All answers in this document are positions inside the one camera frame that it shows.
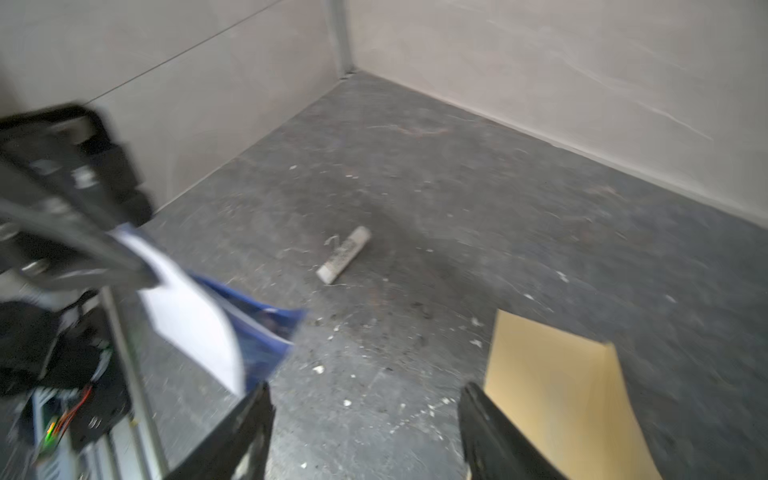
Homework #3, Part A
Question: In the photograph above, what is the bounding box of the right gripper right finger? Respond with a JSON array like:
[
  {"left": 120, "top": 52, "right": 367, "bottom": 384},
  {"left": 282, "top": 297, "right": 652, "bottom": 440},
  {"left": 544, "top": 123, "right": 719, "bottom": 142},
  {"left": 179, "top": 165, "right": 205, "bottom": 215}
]
[{"left": 457, "top": 382, "right": 565, "bottom": 480}]

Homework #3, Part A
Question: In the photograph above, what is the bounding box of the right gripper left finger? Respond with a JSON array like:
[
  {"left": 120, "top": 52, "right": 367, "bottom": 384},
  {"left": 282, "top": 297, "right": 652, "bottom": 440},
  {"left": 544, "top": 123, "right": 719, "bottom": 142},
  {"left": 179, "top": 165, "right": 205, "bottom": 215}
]
[{"left": 165, "top": 382, "right": 276, "bottom": 480}]

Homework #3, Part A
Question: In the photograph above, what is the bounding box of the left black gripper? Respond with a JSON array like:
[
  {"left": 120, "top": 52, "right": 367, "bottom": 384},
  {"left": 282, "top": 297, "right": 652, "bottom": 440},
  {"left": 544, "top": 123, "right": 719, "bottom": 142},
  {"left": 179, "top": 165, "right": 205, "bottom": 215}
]
[{"left": 1, "top": 104, "right": 158, "bottom": 291}]

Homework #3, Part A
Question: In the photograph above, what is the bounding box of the tan paper envelope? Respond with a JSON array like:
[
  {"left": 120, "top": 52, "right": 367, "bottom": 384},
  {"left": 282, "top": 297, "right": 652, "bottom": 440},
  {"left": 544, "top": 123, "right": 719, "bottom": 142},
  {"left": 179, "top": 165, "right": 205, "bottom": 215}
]
[{"left": 484, "top": 311, "right": 660, "bottom": 479}]

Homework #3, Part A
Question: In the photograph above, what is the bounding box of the white letter with blue border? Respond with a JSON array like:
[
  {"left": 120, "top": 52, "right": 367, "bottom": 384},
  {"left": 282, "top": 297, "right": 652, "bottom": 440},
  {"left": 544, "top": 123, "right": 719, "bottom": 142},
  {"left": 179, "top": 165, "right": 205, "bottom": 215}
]
[{"left": 112, "top": 226, "right": 306, "bottom": 397}]

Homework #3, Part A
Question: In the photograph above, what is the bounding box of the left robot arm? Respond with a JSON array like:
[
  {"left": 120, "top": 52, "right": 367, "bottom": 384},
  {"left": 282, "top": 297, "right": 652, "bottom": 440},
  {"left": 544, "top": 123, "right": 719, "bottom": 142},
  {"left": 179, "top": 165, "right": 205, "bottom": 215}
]
[{"left": 1, "top": 103, "right": 157, "bottom": 464}]

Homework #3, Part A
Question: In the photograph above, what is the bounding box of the white glue stick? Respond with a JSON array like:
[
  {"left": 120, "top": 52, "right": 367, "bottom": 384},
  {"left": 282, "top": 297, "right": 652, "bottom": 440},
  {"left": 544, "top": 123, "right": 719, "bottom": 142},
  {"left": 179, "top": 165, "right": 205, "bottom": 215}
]
[{"left": 316, "top": 226, "right": 372, "bottom": 285}]

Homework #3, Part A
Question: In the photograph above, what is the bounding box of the slotted cable duct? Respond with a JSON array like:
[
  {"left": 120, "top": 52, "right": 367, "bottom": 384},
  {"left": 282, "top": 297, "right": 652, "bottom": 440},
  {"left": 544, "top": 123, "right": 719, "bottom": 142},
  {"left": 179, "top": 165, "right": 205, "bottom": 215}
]
[{"left": 30, "top": 388, "right": 83, "bottom": 480}]

